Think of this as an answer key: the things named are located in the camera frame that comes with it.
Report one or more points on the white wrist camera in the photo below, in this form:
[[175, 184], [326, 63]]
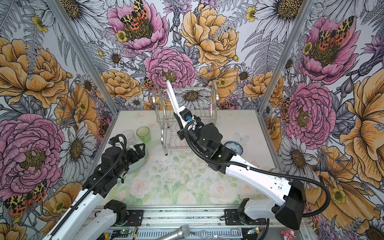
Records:
[[115, 142], [187, 116]]

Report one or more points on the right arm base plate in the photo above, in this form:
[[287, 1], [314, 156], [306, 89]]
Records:
[[233, 218]]

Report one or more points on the silver microphone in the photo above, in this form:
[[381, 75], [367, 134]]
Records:
[[179, 234]]

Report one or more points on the pink toy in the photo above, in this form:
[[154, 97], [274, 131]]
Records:
[[289, 234]]

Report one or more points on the green plastic tumbler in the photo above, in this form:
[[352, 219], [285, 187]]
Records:
[[144, 134]]

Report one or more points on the blue white ceramic bowl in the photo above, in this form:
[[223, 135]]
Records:
[[235, 147]]

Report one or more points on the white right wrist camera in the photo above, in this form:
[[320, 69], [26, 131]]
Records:
[[187, 116]]

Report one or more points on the white plate red pattern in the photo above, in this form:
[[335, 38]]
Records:
[[173, 98]]

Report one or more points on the green circuit board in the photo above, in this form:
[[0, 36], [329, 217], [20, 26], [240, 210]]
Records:
[[122, 233]]

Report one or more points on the pale green plate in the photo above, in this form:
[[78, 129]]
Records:
[[139, 164]]

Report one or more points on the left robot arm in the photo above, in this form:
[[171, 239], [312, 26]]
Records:
[[115, 163]]

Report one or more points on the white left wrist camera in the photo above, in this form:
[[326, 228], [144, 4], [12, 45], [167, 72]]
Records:
[[115, 142]]

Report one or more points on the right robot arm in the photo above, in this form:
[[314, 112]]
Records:
[[286, 194]]

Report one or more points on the clear plastic tumbler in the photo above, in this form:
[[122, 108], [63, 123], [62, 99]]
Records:
[[130, 137]]

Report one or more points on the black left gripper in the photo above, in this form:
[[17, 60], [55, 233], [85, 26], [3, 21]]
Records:
[[141, 153]]

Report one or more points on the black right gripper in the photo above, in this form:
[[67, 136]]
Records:
[[179, 132]]

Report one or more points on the steel two-tier dish rack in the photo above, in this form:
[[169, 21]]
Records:
[[202, 101]]

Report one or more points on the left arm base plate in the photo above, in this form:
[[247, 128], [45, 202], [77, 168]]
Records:
[[130, 218]]

